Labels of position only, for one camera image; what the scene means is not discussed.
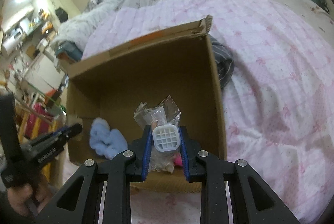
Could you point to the person's left hand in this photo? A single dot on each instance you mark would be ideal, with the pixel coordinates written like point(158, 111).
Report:
point(23, 195)

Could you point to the teal and orange bed edge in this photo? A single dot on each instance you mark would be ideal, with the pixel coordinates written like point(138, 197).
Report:
point(69, 51)

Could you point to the grey patterned pillow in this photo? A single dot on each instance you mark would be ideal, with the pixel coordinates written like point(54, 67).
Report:
point(96, 0)

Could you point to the light blue fluffy cloth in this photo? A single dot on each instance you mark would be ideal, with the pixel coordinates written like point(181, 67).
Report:
point(109, 139)

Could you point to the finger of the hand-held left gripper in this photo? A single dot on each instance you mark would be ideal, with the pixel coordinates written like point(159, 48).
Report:
point(52, 135)
point(74, 130)

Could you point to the beige printed bed sheet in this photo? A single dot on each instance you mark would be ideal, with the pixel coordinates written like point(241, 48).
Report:
point(311, 13)

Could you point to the brown cardboard box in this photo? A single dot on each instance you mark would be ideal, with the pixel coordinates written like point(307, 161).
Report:
point(130, 77)

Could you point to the pink rubber duck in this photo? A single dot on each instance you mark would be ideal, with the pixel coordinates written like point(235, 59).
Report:
point(178, 161)

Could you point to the red and yellow crate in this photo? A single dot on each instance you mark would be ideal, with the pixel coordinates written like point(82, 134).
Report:
point(34, 122)

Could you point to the orange box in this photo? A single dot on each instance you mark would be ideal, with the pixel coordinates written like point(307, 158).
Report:
point(46, 26)

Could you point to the clear plastic bag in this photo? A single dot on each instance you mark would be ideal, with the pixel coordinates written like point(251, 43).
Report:
point(161, 114)

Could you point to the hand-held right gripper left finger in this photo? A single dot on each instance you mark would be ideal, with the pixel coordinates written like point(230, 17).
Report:
point(146, 152)

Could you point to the person's left forearm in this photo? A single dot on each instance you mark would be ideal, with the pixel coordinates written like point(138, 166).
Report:
point(10, 214)

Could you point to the black hanging bag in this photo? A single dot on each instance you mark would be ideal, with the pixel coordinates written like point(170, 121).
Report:
point(61, 15)

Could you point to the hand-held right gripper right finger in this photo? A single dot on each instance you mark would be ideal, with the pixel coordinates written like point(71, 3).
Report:
point(184, 154)

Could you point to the dark striped cloth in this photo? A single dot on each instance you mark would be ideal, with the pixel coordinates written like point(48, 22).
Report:
point(221, 62)

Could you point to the white plastic grid piece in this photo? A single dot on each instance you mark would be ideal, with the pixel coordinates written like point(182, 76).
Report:
point(166, 138)

